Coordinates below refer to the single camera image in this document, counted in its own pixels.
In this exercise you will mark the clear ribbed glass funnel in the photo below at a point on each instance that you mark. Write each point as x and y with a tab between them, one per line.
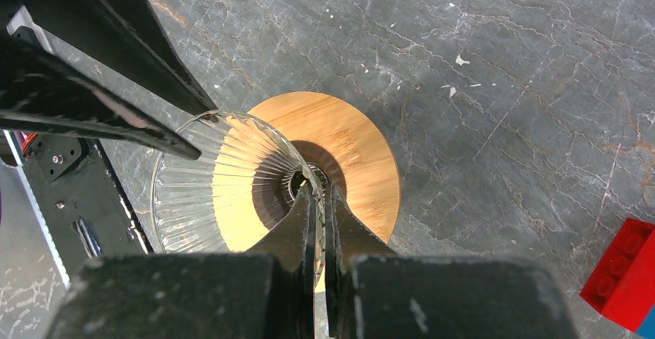
182	210

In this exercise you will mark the blue lego brick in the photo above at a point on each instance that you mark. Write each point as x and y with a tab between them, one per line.
647	328

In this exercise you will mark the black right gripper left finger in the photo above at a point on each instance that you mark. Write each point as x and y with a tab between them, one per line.
291	246

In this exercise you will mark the red lego brick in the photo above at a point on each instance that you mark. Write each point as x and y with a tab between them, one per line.
621	287

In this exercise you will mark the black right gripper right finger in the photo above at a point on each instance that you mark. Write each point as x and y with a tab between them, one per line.
346	236

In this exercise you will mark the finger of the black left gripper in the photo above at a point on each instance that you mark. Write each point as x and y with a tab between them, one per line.
41	93
126	36

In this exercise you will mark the round wooden dripper stand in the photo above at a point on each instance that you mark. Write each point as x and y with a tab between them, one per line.
329	133

